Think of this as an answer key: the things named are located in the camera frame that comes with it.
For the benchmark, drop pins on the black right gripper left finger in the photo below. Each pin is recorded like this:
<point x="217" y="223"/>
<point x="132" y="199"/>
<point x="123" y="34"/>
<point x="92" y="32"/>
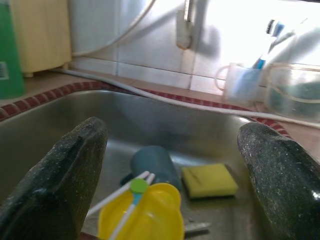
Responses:
<point x="50" y="190"/>

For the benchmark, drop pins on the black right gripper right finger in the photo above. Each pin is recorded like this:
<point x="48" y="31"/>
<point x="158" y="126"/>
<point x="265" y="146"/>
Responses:
<point x="287" y="190"/>

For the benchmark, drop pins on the white green training chopsticks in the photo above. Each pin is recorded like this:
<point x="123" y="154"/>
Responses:
<point x="138" y="185"/>

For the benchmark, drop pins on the yellow plastic bowl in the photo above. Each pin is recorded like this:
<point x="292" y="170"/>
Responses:
<point x="155" y="215"/>

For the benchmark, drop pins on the teal mug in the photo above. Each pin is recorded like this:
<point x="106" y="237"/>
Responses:
<point x="155" y="160"/>

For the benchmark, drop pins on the yellow green scouring sponge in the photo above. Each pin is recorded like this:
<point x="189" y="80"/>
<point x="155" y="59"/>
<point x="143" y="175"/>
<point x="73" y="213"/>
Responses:
<point x="210" y="180"/>

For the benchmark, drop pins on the clear plastic pail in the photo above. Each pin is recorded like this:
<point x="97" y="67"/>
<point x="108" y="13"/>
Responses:
<point x="292" y="100"/>

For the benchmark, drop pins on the clear toothbrush cup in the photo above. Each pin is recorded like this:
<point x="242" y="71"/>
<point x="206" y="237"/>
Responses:
<point x="240" y="87"/>

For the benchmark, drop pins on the stainless steel sink basin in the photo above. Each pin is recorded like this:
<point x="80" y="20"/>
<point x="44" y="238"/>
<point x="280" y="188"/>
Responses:
<point x="150" y="120"/>

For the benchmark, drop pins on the blue toothbrush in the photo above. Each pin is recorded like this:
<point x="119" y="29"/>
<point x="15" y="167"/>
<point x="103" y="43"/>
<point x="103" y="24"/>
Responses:
<point x="261" y="62"/>

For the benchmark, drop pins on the green dish soap bottle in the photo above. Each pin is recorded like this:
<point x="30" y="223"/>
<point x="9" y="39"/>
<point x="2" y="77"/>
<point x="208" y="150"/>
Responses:
<point x="10" y="50"/>

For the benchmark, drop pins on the beige water ionizer appliance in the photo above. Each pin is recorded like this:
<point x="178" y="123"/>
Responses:
<point x="42" y="37"/>

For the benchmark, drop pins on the black bristle toothbrush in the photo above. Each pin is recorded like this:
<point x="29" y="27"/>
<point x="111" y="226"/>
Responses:
<point x="270" y="26"/>

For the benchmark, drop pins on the chrome wall tap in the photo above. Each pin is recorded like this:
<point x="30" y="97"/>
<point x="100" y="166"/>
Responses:
<point x="183" y="30"/>

